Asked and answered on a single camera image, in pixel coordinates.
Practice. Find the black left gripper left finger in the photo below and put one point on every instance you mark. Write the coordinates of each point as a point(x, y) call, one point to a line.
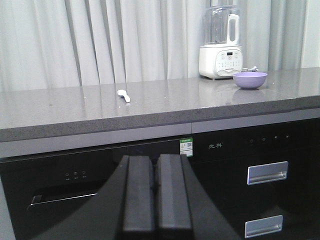
point(119, 208)

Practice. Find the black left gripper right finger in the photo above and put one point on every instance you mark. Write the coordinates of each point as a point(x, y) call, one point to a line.
point(184, 211)

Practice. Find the purple plastic bowl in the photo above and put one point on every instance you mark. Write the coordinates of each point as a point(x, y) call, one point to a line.
point(250, 80)

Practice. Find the white plastic spoon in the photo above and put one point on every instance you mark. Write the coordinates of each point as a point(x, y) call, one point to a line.
point(123, 93)

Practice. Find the black built-in dishwasher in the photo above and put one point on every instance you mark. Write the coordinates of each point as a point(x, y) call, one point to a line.
point(24, 177)

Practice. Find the black built-in drawer appliance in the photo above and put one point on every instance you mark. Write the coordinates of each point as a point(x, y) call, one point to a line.
point(264, 180)

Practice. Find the white blender with clear jar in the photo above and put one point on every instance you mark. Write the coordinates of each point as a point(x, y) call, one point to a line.
point(221, 55)

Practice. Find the white pleated curtain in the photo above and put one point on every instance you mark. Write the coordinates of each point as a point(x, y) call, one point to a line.
point(48, 44)

